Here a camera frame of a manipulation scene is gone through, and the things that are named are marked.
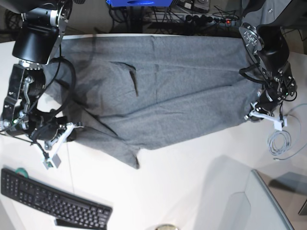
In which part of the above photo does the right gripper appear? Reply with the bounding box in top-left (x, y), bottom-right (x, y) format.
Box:
top-left (29, 119), bottom-right (84, 169)

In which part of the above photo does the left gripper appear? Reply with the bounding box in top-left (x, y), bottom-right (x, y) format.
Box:
top-left (244, 92), bottom-right (287, 131)

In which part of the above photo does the grey t-shirt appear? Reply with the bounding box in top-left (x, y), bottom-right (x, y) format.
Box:
top-left (44, 35), bottom-right (261, 170)

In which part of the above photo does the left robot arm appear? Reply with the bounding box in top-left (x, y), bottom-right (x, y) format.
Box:
top-left (239, 0), bottom-right (307, 131)

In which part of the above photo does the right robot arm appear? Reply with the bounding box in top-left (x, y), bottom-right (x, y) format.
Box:
top-left (0, 0), bottom-right (81, 169)

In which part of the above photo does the green tape roll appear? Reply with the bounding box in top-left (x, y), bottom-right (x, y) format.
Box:
top-left (15, 168), bottom-right (29, 178)

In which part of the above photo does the black computer keyboard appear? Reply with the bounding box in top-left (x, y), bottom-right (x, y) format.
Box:
top-left (0, 168), bottom-right (112, 230)

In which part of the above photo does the black power strip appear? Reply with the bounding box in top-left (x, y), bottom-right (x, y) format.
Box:
top-left (185, 14), bottom-right (239, 26)

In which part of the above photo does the round brass object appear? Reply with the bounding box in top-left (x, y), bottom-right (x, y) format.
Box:
top-left (155, 224), bottom-right (179, 230)

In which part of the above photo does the blue box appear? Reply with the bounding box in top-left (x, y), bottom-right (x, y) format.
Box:
top-left (106, 0), bottom-right (173, 7)

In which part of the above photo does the coiled light blue cable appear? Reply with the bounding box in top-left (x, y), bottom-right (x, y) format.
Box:
top-left (267, 103), bottom-right (307, 161)

